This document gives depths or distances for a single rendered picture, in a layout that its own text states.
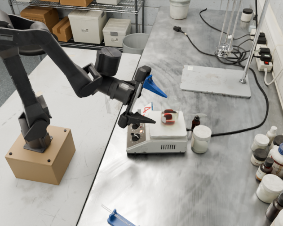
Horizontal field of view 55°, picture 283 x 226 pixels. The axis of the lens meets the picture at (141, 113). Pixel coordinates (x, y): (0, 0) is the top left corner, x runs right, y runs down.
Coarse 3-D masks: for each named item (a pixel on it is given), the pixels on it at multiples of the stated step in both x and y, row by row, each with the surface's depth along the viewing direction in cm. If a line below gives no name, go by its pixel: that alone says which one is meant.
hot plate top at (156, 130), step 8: (152, 112) 93; (184, 120) 91; (152, 128) 87; (160, 128) 87; (176, 128) 87; (184, 128) 87; (152, 136) 85; (160, 136) 85; (168, 136) 85; (176, 136) 85; (184, 136) 85
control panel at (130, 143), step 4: (132, 124) 96; (140, 124) 93; (144, 124) 92; (128, 128) 95; (132, 128) 94; (140, 128) 92; (144, 128) 91; (128, 132) 94; (132, 132) 93; (136, 132) 92; (140, 132) 90; (144, 132) 89; (128, 136) 92; (140, 136) 89; (144, 136) 88; (128, 140) 91; (132, 140) 90; (140, 140) 88; (144, 140) 87; (128, 144) 89; (132, 144) 89
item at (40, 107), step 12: (0, 12) 55; (0, 24) 52; (12, 24) 55; (0, 48) 55; (12, 48) 56; (12, 60) 59; (12, 72) 61; (24, 72) 62; (24, 84) 64; (24, 96) 66; (36, 96) 71; (24, 108) 68; (36, 108) 69; (36, 120) 71; (48, 120) 73
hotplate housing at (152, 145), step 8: (136, 144) 88; (144, 144) 87; (152, 144) 87; (160, 144) 87; (168, 144) 87; (176, 144) 87; (184, 144) 87; (128, 152) 89; (136, 152) 89; (144, 152) 89; (152, 152) 90; (160, 152) 90; (168, 152) 90; (176, 152) 90; (184, 152) 90
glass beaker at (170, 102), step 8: (160, 104) 84; (168, 104) 88; (176, 104) 87; (160, 112) 86; (168, 112) 82; (176, 112) 83; (160, 120) 88; (168, 120) 85; (176, 120) 86; (168, 128) 87
